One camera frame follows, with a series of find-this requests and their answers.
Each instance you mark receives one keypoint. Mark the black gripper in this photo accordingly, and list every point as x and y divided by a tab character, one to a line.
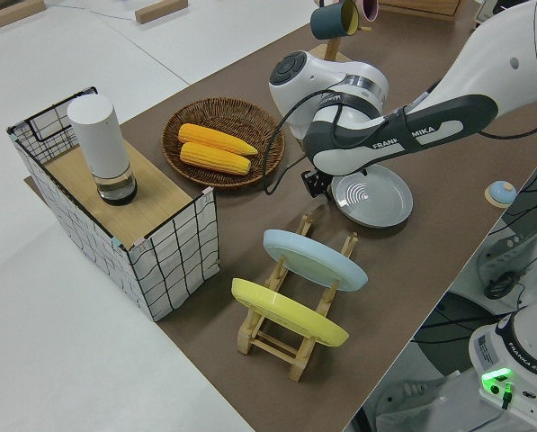
315	177

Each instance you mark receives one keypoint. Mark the gray plate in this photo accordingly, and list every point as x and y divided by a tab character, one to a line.
385	207

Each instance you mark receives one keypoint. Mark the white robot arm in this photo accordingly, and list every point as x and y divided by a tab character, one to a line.
340	85

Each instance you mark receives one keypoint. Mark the light blue plate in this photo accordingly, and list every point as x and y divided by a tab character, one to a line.
313	261

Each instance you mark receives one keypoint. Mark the yellow plate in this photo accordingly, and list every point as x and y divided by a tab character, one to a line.
290	315

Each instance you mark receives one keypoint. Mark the low wooden plate rack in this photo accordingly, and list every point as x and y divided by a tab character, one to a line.
272	348

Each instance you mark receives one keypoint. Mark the yellow corn cob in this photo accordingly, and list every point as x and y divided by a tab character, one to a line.
209	157
209	137

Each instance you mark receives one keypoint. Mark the brown table mat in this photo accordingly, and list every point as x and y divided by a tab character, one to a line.
439	157

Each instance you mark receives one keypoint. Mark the brown wicker basket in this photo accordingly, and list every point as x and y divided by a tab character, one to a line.
214	110

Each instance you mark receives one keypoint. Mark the wooden mug tree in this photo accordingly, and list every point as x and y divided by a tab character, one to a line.
333	47

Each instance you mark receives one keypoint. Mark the dark blue mug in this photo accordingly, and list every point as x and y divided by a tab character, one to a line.
326	22

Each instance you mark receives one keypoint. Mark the pink mug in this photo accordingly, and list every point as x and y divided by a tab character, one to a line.
369	9

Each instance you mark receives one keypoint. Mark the large wooden box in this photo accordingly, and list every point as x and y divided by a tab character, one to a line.
421	5

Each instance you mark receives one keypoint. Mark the white cylinder bottle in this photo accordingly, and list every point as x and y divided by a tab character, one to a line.
101	139

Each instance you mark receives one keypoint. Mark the light wooden block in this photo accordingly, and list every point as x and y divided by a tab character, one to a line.
160	11
7	13

